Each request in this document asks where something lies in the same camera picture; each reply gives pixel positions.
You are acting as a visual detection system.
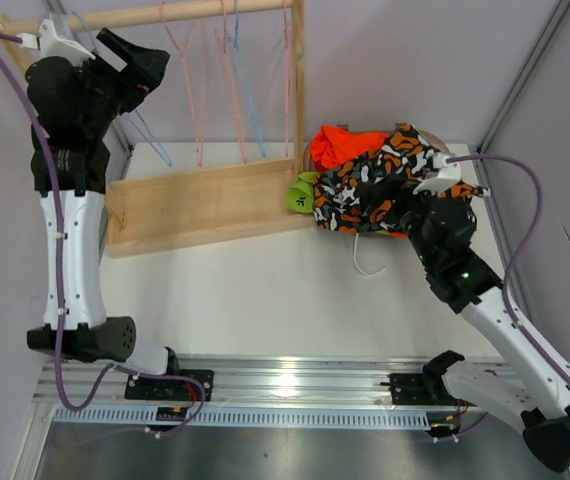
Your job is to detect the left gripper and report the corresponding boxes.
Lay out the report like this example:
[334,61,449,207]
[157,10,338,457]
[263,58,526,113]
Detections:
[73,28,169,137]

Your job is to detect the patterned black orange shorts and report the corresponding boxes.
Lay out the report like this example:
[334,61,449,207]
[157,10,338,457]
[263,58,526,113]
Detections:
[312,123,491,237]

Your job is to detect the pink hanger of patterned shorts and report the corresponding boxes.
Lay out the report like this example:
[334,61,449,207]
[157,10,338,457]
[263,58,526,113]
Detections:
[158,1,205,169]

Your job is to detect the blue hanger of orange shorts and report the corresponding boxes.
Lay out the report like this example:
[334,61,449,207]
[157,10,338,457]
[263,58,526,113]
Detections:
[73,12,173,167]

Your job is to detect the pink hanger of green shorts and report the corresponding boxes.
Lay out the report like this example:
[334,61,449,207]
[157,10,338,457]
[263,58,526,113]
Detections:
[214,0,249,164]

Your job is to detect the blue wire hanger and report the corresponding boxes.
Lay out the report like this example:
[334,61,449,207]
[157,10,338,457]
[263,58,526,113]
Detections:
[228,1,267,158]

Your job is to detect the lime green shorts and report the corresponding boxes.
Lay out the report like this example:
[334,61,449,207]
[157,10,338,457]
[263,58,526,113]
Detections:
[285,172,318,214]

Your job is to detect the pink wire hanger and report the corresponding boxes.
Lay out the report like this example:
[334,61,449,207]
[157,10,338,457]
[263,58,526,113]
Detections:
[282,1,293,157]

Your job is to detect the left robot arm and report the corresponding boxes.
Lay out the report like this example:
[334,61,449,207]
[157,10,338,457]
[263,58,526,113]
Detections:
[20,19,182,400]

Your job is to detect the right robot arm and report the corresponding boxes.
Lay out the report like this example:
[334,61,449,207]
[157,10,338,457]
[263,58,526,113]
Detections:
[391,192,570,473]

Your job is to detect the pink plastic basket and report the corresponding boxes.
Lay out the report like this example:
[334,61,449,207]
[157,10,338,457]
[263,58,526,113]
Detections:
[303,122,449,173]

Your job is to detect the wooden clothes rack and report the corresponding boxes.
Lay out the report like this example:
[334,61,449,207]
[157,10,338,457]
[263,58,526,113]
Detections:
[0,0,319,259]

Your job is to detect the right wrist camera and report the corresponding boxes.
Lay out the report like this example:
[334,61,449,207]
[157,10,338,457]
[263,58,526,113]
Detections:
[413,152,462,195]

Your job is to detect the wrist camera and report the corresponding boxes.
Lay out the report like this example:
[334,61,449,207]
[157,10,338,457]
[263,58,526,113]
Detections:
[413,152,462,195]
[17,14,96,66]

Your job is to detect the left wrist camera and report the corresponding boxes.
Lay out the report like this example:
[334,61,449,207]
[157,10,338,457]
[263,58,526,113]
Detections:
[17,14,96,66]

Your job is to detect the aluminium mounting rail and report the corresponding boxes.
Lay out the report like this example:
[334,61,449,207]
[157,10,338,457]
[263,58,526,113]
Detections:
[32,352,570,416]

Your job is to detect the white slotted cable duct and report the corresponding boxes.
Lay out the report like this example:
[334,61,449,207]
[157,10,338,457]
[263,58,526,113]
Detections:
[53,406,451,431]

